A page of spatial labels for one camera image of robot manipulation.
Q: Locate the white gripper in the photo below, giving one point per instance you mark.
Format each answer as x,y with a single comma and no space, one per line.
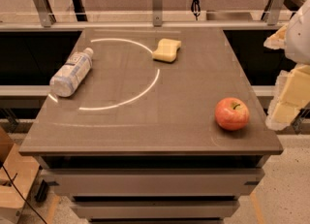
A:
299,39

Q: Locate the clear plastic water bottle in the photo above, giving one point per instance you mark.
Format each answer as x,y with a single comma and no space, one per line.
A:
67,79

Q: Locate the red apple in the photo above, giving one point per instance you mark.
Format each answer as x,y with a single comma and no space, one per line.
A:
231,114

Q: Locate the yellow sponge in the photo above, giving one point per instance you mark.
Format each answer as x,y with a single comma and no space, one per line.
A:
166,50

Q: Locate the grey table drawer unit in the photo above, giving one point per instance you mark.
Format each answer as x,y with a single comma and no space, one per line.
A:
153,195

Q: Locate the cardboard box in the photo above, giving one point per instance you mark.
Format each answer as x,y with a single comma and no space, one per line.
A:
17,174

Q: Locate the horizontal metal rail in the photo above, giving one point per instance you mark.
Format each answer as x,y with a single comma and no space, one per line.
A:
80,25

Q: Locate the right metal railing post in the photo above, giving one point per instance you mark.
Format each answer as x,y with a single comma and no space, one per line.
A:
272,15

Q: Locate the metal railing post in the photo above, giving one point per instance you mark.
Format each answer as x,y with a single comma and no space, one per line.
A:
45,13
272,15
157,12

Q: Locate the middle metal railing post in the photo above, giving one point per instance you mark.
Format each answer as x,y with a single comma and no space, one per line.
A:
157,12

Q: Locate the left metal railing post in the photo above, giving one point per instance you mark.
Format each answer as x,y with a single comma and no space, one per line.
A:
45,13

